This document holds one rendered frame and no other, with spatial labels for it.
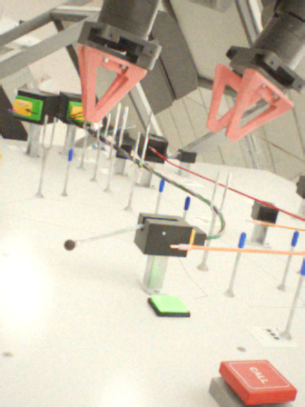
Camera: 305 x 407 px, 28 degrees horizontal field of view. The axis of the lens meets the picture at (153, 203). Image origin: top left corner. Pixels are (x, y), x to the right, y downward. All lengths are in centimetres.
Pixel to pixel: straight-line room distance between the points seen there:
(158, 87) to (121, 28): 113
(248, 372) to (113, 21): 37
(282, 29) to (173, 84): 109
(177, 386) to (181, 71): 133
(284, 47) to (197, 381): 38
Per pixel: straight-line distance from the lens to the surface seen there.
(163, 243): 72
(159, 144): 124
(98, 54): 64
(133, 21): 65
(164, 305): 69
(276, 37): 72
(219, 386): 55
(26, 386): 53
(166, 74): 179
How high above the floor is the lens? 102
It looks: 11 degrees up
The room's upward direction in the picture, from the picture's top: 60 degrees clockwise
